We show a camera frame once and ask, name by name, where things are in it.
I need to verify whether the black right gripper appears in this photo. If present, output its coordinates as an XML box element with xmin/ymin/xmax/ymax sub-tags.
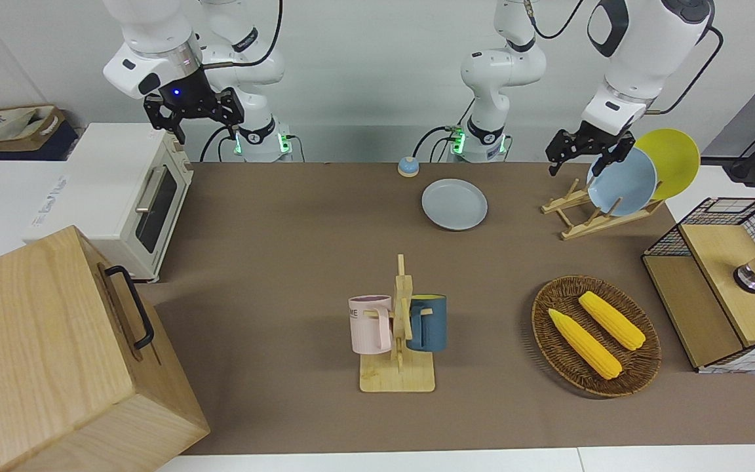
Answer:
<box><xmin>144</xmin><ymin>66</ymin><xmax>245</xmax><ymax>145</ymax></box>

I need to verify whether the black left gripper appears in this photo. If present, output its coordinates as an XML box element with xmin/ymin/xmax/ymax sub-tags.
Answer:
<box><xmin>546</xmin><ymin>121</ymin><xmax>636</xmax><ymax>178</ymax></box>

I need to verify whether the gray plate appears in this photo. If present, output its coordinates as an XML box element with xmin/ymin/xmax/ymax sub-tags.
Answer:
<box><xmin>421</xmin><ymin>178</ymin><xmax>488</xmax><ymax>231</ymax></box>

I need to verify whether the light blue plate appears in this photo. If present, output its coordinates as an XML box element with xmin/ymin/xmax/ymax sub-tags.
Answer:
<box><xmin>586</xmin><ymin>147</ymin><xmax>659</xmax><ymax>217</ymax></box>

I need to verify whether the wooden plate rack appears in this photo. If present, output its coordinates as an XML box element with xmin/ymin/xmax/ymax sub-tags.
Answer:
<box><xmin>540</xmin><ymin>178</ymin><xmax>667</xmax><ymax>241</ymax></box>

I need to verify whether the yellow plate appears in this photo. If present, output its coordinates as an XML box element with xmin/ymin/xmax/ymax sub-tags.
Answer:
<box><xmin>633</xmin><ymin>128</ymin><xmax>701</xmax><ymax>201</ymax></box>

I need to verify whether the white toaster oven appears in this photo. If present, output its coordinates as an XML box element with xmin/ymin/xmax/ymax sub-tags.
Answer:
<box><xmin>22</xmin><ymin>123</ymin><xmax>195</xmax><ymax>284</ymax></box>

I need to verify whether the dark blue box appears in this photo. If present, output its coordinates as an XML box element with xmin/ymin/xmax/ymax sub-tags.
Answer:
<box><xmin>0</xmin><ymin>121</ymin><xmax>80</xmax><ymax>178</ymax></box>

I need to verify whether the yellow corn cob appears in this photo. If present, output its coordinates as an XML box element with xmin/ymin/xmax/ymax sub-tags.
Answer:
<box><xmin>548</xmin><ymin>308</ymin><xmax>623</xmax><ymax>381</ymax></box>
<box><xmin>578</xmin><ymin>290</ymin><xmax>647</xmax><ymax>351</ymax></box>

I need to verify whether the beige tote bag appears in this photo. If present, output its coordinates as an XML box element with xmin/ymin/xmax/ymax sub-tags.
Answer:
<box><xmin>0</xmin><ymin>105</ymin><xmax>67</xmax><ymax>153</ymax></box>

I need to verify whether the brown wicker basket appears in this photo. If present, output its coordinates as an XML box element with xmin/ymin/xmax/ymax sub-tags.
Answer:
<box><xmin>532</xmin><ymin>275</ymin><xmax>663</xmax><ymax>398</ymax></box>

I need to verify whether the dark blue mug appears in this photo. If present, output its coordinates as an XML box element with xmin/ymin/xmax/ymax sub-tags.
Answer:
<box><xmin>406</xmin><ymin>294</ymin><xmax>448</xmax><ymax>353</ymax></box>

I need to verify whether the pink mug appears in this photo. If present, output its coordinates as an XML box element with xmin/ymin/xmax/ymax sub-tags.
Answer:
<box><xmin>348</xmin><ymin>295</ymin><xmax>393</xmax><ymax>355</ymax></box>

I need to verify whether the wooden drawer cabinet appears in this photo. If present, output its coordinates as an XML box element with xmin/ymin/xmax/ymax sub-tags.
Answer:
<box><xmin>0</xmin><ymin>225</ymin><xmax>211</xmax><ymax>472</ymax></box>

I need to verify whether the wooden mug tree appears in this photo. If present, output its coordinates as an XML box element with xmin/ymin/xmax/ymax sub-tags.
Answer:
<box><xmin>359</xmin><ymin>254</ymin><xmax>436</xmax><ymax>393</ymax></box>

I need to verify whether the black base cable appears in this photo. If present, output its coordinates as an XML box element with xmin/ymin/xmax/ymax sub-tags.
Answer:
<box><xmin>199</xmin><ymin>123</ymin><xmax>237</xmax><ymax>163</ymax></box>
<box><xmin>412</xmin><ymin>98</ymin><xmax>476</xmax><ymax>163</ymax></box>

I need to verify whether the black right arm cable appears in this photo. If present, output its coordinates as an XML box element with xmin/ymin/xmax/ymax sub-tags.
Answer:
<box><xmin>202</xmin><ymin>0</ymin><xmax>284</xmax><ymax>69</ymax></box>

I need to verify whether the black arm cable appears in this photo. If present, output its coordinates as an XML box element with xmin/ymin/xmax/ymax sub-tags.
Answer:
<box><xmin>527</xmin><ymin>0</ymin><xmax>726</xmax><ymax>115</ymax></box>
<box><xmin>202</xmin><ymin>0</ymin><xmax>284</xmax><ymax>69</ymax></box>

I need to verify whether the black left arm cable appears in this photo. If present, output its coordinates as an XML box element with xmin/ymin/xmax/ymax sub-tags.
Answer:
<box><xmin>527</xmin><ymin>0</ymin><xmax>726</xmax><ymax>115</ymax></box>

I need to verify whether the wire and wood shelf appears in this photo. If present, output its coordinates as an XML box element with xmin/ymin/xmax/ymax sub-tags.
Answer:
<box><xmin>641</xmin><ymin>197</ymin><xmax>755</xmax><ymax>374</ymax></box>

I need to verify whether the black cabinet handle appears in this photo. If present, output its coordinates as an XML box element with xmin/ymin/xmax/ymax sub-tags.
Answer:
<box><xmin>104</xmin><ymin>265</ymin><xmax>155</xmax><ymax>350</ymax></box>

